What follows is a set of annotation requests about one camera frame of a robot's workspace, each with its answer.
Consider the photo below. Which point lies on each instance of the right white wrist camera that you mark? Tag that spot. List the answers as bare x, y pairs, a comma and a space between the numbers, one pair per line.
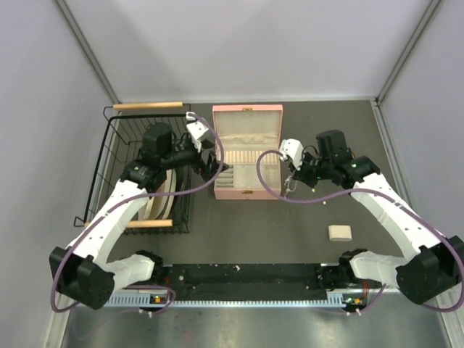
291, 151

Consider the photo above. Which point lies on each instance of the black wire basket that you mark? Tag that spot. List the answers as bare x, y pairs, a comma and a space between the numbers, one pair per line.
134, 147

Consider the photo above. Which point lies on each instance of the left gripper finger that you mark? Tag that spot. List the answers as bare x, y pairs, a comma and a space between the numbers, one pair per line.
207, 173
213, 164

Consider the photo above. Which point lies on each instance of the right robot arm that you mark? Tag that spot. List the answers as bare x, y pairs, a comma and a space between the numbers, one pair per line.
430, 263

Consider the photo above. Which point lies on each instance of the cream dark rimmed plate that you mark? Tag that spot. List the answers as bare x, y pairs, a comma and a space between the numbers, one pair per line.
162, 205

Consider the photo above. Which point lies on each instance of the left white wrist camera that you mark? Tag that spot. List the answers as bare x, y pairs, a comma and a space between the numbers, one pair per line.
197, 130

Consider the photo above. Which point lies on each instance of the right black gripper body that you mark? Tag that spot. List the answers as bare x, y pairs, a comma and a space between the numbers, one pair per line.
312, 170

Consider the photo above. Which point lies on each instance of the small beige pillow block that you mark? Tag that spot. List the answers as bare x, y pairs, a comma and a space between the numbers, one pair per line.
340, 233

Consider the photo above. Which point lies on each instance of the grey slotted cable duct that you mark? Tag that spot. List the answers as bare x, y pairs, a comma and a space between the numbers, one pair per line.
157, 299

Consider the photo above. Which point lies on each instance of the pink jewelry box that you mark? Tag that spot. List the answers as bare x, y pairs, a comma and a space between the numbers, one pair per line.
245, 131

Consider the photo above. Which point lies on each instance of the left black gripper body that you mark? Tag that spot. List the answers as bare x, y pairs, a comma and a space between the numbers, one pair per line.
184, 154

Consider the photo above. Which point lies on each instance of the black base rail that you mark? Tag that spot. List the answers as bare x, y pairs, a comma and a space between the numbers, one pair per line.
252, 281

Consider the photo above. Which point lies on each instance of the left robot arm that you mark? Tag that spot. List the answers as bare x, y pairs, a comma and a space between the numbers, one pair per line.
81, 271

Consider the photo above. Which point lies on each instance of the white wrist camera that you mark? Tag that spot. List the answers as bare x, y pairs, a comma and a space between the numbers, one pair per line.
291, 151
197, 130

